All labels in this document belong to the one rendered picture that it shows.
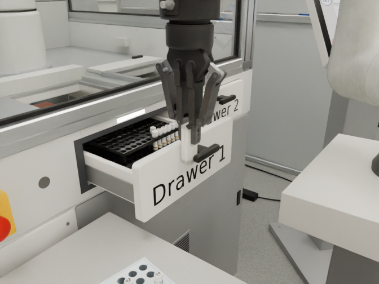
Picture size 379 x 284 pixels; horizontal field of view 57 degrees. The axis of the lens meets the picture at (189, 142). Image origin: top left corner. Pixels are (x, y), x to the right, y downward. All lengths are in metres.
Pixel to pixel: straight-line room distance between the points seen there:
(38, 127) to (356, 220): 0.55
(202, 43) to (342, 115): 1.07
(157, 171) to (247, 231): 1.38
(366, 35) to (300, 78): 1.53
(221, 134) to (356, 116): 0.90
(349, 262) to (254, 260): 0.95
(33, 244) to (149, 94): 0.37
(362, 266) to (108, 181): 0.56
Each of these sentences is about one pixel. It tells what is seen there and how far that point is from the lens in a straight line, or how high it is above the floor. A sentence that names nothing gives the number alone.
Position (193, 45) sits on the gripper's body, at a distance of 0.53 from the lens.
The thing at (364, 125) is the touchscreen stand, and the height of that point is 0.67.
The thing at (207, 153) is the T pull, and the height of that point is 0.91.
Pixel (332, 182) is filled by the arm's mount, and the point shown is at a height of 0.83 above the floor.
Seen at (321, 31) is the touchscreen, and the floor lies 1.05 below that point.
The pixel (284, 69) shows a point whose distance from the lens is 2.35.
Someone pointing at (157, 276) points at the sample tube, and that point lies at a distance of 0.53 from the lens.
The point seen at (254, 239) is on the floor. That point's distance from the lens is 1.89.
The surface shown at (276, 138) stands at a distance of 2.50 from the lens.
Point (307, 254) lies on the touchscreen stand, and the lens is 1.81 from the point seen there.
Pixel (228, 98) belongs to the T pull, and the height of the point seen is 0.91.
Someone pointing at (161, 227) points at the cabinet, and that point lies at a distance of 0.96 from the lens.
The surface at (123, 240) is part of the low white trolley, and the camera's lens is 0.67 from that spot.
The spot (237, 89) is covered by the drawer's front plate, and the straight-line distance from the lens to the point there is 1.07.
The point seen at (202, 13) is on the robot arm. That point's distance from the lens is 0.52.
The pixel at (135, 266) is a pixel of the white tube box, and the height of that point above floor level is 0.80.
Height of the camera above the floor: 1.18
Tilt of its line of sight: 24 degrees down
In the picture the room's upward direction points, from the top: straight up
